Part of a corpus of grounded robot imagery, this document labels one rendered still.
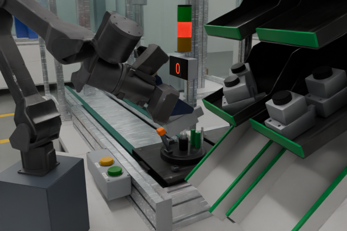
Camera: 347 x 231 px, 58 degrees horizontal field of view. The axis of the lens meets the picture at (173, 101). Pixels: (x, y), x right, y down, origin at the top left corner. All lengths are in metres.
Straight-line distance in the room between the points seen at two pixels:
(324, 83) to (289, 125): 0.08
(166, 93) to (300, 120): 0.22
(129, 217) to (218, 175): 0.29
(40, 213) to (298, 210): 0.50
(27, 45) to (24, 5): 5.20
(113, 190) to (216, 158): 0.30
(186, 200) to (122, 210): 0.20
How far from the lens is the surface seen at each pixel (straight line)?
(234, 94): 0.60
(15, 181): 0.74
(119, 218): 0.90
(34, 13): 0.63
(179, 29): 1.08
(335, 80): 0.56
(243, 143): 0.75
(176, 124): 0.60
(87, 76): 0.53
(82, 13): 1.85
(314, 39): 0.45
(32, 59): 5.88
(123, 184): 0.89
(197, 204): 0.85
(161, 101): 0.49
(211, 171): 0.76
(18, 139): 0.71
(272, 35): 0.52
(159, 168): 0.90
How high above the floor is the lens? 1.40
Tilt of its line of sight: 16 degrees down
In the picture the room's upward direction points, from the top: straight up
